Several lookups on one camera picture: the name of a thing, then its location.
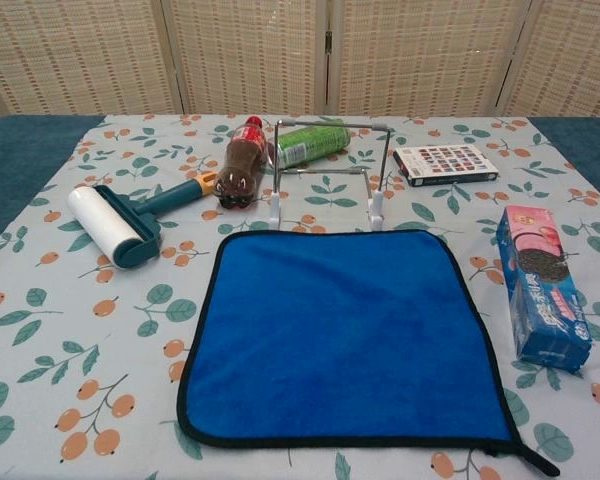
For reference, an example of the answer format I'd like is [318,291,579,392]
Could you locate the woven bamboo screen panel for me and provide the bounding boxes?
[162,0,331,116]
[327,0,534,117]
[499,0,600,119]
[0,0,176,124]

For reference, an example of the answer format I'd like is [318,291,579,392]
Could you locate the black box with picture grid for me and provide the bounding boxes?
[392,144,500,189]

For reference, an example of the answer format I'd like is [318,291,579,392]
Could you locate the teal handled lint roller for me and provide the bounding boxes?
[67,170,220,270]

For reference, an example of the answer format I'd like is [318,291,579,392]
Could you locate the blue microfiber cloth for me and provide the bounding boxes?
[176,228,561,477]

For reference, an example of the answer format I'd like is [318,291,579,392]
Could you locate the teal table cover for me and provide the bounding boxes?
[0,114,600,257]

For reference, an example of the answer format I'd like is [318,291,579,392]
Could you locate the metal wire stand white feet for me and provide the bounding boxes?
[268,118,394,232]

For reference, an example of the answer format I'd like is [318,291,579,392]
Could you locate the cola bottle with red cap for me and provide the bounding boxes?
[213,115,270,209]

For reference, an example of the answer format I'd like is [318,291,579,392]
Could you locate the green drink can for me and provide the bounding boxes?
[274,118,352,167]

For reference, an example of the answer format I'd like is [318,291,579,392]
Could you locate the floral print tablecloth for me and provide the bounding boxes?
[0,113,600,480]

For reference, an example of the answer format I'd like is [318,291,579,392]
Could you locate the blue sandwich cookie box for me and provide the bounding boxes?
[496,204,594,374]

